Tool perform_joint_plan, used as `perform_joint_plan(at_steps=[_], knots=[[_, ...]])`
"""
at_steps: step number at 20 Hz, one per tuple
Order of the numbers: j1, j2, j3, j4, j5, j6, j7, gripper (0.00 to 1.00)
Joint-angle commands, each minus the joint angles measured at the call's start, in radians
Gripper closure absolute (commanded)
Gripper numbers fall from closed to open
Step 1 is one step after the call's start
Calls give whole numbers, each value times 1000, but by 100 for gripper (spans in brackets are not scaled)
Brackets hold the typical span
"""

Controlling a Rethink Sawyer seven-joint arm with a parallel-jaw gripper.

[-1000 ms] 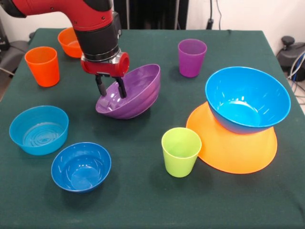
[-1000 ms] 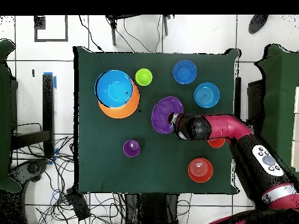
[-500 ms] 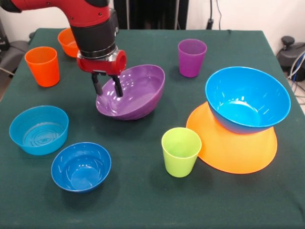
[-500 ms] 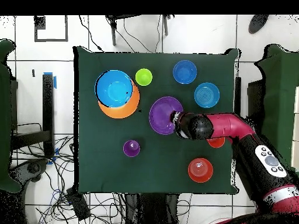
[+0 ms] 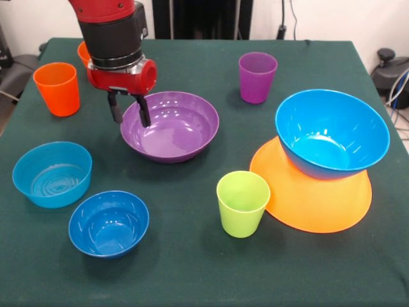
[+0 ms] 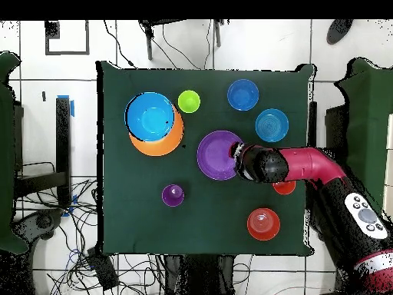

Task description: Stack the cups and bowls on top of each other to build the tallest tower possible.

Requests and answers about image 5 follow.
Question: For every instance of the small orange bowl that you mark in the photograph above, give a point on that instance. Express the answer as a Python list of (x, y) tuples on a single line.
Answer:
[(83, 54)]

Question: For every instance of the large light blue bowl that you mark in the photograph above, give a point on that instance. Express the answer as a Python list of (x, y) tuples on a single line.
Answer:
[(335, 128)]

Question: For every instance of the purple bowl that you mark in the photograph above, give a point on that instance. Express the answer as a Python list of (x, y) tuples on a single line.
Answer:
[(179, 134)]

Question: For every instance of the large yellow-orange bowl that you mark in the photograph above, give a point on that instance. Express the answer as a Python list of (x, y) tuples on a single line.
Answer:
[(319, 211)]

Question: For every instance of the purple cup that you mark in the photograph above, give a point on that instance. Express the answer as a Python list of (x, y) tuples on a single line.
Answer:
[(255, 89)]

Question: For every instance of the dark green tablecloth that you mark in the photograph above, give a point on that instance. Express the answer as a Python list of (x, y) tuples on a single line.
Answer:
[(128, 281)]

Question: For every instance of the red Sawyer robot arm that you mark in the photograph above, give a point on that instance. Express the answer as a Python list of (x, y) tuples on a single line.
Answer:
[(108, 32)]

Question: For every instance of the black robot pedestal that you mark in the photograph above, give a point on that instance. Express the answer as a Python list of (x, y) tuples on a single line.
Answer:
[(198, 16)]

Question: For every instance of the flat-bottomed light blue bowl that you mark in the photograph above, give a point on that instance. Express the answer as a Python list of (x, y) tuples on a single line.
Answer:
[(22, 179)]

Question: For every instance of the green cup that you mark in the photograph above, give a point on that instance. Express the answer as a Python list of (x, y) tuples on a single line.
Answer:
[(239, 224)]

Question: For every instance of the dark blue bowl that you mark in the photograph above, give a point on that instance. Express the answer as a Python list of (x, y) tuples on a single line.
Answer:
[(108, 230)]

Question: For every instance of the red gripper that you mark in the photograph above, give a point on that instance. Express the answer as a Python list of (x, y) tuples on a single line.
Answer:
[(121, 81)]

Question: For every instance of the orange cup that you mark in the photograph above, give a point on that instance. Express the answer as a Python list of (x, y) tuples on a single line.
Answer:
[(60, 99)]

